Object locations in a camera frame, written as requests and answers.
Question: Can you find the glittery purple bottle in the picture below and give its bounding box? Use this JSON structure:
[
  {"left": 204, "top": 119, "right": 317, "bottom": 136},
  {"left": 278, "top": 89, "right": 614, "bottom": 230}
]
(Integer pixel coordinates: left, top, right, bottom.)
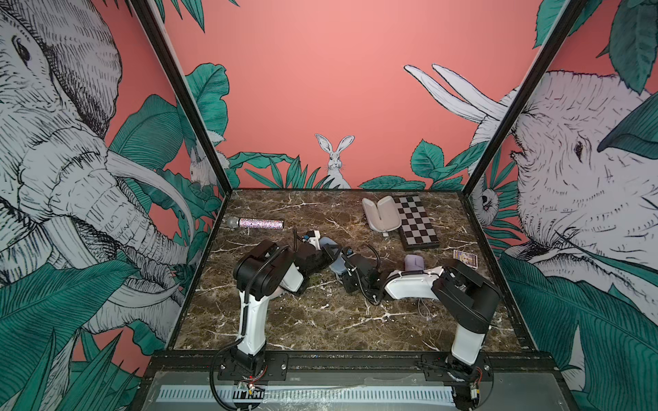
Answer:
[{"left": 226, "top": 216, "right": 284, "bottom": 229}]

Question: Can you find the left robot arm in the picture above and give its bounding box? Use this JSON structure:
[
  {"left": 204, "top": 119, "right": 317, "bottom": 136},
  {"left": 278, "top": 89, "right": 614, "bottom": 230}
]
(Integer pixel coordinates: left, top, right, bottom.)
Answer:
[{"left": 230, "top": 239, "right": 341, "bottom": 376}]

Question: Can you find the small card box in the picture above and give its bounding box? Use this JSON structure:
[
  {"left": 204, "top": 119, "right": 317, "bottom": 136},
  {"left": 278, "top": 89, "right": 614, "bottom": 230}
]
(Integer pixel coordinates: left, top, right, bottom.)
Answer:
[{"left": 453, "top": 249, "right": 479, "bottom": 270}]

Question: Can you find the left black frame post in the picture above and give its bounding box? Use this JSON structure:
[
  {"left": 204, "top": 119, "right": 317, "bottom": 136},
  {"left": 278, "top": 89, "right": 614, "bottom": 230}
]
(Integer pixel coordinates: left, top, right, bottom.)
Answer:
[{"left": 130, "top": 0, "right": 233, "bottom": 195}]

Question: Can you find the blue zippered umbrella case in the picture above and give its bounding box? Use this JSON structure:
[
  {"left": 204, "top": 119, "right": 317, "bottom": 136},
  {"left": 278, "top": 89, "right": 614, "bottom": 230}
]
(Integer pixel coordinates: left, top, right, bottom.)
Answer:
[{"left": 319, "top": 236, "right": 347, "bottom": 277}]

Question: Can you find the white perforated cable duct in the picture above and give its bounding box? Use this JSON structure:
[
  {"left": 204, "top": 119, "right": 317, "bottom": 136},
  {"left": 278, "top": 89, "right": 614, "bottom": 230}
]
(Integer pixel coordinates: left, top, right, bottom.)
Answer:
[{"left": 155, "top": 384, "right": 456, "bottom": 405}]

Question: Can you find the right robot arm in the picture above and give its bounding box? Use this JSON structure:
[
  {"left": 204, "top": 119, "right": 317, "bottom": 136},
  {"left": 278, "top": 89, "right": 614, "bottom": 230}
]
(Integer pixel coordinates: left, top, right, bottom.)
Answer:
[{"left": 337, "top": 248, "right": 502, "bottom": 382}]

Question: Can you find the checkered chess board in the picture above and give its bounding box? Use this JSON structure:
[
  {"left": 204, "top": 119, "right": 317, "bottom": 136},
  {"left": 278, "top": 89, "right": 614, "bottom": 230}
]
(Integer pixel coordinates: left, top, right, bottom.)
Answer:
[{"left": 393, "top": 195, "right": 440, "bottom": 251}]

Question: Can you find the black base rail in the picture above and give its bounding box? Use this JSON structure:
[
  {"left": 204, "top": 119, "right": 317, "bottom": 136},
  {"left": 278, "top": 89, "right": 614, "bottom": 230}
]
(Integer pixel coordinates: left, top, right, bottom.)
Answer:
[{"left": 145, "top": 350, "right": 560, "bottom": 384}]

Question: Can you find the right black frame post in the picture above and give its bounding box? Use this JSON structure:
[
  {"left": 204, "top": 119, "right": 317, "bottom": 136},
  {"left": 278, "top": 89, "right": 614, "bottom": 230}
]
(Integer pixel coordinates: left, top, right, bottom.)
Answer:
[{"left": 461, "top": 0, "right": 587, "bottom": 196}]

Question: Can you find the purple zippered umbrella case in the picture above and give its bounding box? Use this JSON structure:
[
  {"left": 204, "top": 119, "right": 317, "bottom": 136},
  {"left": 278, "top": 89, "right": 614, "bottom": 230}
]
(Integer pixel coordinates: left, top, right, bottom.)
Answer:
[{"left": 362, "top": 196, "right": 402, "bottom": 236}]

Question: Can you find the purple folded umbrella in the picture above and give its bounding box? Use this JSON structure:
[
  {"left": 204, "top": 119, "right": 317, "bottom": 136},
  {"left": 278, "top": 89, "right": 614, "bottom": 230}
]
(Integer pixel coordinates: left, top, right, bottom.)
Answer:
[{"left": 404, "top": 254, "right": 425, "bottom": 272}]

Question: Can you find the black frame post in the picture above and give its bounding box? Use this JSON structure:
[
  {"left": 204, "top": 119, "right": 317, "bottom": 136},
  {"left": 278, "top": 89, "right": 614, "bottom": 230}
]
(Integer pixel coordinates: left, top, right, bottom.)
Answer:
[
  {"left": 130, "top": 0, "right": 233, "bottom": 195},
  {"left": 461, "top": 0, "right": 587, "bottom": 196}
]

